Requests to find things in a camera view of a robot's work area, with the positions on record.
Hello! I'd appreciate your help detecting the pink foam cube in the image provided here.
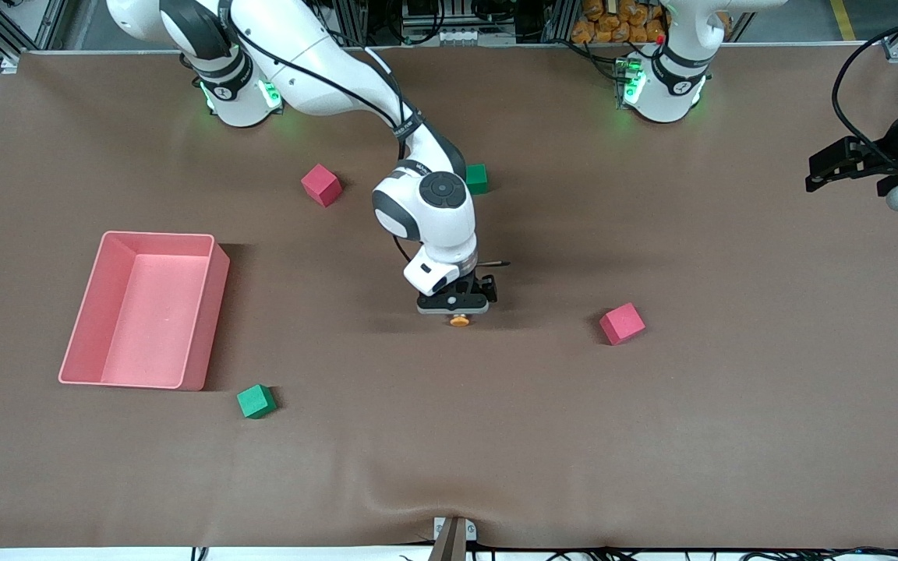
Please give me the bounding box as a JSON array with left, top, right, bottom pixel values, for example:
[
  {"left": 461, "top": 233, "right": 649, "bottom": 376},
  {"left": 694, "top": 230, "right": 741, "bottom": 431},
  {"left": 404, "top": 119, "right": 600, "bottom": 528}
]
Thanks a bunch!
[
  {"left": 300, "top": 164, "right": 343, "bottom": 208},
  {"left": 599, "top": 302, "right": 646, "bottom": 346}
]

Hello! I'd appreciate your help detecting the metal table edge bracket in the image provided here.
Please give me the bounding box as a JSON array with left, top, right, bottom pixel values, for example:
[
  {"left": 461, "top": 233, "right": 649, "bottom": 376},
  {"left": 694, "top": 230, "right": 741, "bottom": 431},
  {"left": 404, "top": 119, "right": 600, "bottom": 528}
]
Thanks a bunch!
[{"left": 427, "top": 517, "right": 478, "bottom": 561}]

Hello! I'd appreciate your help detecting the brown table mat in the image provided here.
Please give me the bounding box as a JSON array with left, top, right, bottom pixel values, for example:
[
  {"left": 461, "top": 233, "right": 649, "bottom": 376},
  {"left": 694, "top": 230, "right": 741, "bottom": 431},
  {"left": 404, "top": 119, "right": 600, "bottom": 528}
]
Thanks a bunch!
[{"left": 0, "top": 43, "right": 898, "bottom": 550}]

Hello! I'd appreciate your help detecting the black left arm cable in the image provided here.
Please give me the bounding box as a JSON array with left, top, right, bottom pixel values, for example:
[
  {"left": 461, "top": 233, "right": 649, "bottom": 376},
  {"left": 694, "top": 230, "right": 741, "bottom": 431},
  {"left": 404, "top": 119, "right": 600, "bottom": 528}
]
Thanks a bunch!
[{"left": 831, "top": 12, "right": 898, "bottom": 168}]

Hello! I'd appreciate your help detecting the pile of orange objects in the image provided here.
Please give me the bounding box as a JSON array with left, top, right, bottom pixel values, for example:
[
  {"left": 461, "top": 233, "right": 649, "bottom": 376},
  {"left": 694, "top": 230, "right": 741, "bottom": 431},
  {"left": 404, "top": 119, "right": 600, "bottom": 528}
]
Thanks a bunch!
[{"left": 571, "top": 0, "right": 668, "bottom": 44}]

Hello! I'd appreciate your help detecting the pink plastic bin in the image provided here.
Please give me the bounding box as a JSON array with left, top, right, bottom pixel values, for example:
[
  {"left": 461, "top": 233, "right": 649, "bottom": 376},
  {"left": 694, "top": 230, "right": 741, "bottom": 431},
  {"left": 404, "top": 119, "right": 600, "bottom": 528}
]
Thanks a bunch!
[{"left": 58, "top": 231, "right": 231, "bottom": 391}]

